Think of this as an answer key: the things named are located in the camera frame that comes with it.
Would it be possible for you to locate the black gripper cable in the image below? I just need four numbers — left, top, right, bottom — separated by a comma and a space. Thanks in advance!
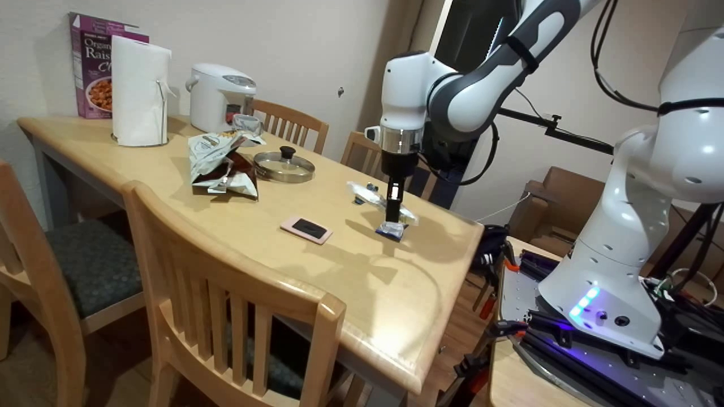
457, 117, 505, 187

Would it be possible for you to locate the wooden chair without cushion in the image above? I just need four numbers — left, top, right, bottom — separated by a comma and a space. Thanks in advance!
120, 178, 349, 407

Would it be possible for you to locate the brown cardboard box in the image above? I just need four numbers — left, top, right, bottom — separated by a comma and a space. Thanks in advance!
505, 166, 607, 261

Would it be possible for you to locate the white electric water boiler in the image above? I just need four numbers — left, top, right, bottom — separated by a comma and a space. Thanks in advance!
186, 61, 258, 136

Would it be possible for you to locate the black overhead cable bundle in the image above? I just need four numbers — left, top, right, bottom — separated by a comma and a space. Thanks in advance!
589, 0, 667, 115

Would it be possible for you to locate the white paper towel roll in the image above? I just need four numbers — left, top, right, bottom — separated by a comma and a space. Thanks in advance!
109, 33, 174, 150

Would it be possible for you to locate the small clear glass jar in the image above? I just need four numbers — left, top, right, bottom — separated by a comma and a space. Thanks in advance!
232, 110, 268, 144

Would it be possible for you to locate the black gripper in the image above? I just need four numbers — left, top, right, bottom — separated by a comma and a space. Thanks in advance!
381, 150, 420, 226

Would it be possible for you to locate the crumpled silver foil bag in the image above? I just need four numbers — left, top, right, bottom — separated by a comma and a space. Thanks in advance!
186, 132, 263, 201

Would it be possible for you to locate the black boom pole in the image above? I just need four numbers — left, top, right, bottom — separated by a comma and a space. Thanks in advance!
495, 106, 616, 156

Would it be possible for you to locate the grey metal robot base plate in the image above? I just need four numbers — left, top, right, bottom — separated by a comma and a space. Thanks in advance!
500, 246, 724, 407

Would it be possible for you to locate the black tripod stand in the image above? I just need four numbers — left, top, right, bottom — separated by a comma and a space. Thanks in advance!
644, 201, 720, 282

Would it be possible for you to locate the purple cereal box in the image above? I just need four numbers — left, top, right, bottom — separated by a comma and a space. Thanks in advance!
68, 12, 151, 122

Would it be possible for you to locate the glass pot lid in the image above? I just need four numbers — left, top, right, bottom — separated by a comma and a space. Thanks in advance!
251, 144, 316, 185

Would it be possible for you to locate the black smartphone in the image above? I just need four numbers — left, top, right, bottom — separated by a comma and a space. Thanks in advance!
279, 216, 334, 246

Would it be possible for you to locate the wooden chair with green cushion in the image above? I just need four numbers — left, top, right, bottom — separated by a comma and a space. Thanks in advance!
0, 159, 147, 407

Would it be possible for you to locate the orange and black clamp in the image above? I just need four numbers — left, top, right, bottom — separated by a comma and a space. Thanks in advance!
471, 225, 522, 313
440, 320, 505, 407

